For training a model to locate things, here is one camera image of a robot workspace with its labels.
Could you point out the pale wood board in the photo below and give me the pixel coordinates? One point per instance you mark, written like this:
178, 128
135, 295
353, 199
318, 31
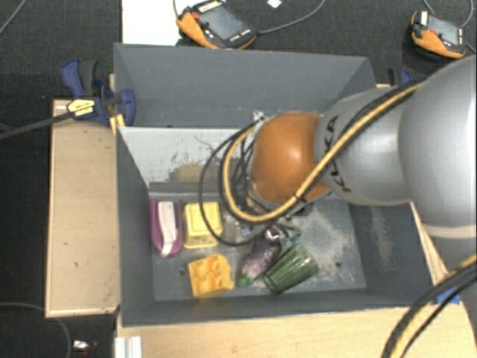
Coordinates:
83, 207

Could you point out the purple and white stapler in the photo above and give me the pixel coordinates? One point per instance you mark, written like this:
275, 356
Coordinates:
165, 229

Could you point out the green ribbed glass cup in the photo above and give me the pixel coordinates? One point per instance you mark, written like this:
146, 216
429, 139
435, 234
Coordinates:
292, 269

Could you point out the purple toy eggplant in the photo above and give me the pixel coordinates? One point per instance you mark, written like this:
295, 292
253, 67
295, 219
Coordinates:
259, 261

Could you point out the grey metal bin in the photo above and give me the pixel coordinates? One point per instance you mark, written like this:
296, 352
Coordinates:
231, 88

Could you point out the yellow square box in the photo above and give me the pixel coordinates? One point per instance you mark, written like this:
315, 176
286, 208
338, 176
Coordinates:
199, 233

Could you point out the orange yellow sponge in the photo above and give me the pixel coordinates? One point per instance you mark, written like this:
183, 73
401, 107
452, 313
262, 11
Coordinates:
209, 276

